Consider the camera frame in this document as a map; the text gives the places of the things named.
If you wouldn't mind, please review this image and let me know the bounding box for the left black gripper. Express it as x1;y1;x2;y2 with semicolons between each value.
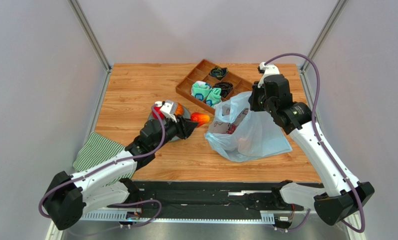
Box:
151;113;198;152

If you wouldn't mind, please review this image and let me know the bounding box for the red-orange pear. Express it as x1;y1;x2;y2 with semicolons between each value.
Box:
190;112;210;128

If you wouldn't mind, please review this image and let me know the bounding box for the light blue cartoon plastic bag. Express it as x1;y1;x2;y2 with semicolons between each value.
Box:
205;91;292;163

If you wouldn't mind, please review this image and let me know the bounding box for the purple grape bunch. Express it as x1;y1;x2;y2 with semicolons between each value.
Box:
226;124;237;135

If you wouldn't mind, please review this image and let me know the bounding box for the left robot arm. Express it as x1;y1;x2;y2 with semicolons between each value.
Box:
38;115;199;230

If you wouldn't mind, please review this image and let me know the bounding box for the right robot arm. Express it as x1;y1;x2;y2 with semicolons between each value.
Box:
249;74;375;226

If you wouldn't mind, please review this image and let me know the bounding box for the grey-green round plate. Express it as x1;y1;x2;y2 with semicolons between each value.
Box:
147;106;191;142

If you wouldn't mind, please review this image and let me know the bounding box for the small orange pumpkin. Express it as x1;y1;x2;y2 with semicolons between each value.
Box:
174;103;185;116

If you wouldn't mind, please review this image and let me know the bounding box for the red apple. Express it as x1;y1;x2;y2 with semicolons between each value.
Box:
152;106;165;120

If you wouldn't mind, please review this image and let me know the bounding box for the teal sock with blue logo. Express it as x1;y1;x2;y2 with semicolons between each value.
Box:
191;81;212;101

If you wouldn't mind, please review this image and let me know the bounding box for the teal and white sock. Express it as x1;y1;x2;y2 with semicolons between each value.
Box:
205;87;222;107

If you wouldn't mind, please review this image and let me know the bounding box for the wooden compartment tray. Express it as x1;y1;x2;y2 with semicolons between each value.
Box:
175;59;252;114

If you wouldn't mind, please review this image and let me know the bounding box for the black patterned sock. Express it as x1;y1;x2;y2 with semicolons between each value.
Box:
213;81;234;98

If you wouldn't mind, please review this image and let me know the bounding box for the dark blue-yellow sock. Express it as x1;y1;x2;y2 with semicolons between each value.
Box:
209;66;228;81

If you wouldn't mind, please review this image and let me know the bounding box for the green striped cloth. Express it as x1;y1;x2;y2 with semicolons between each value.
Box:
72;132;125;178

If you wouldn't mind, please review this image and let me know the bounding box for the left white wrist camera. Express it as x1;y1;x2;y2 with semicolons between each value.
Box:
155;99;177;122

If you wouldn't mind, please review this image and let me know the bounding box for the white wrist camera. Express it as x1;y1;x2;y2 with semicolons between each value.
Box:
155;99;177;122
258;62;280;88

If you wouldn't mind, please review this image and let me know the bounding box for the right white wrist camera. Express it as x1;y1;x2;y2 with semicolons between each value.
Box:
258;62;280;88

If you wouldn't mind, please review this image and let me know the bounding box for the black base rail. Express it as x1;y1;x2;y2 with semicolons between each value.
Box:
110;180;314;229

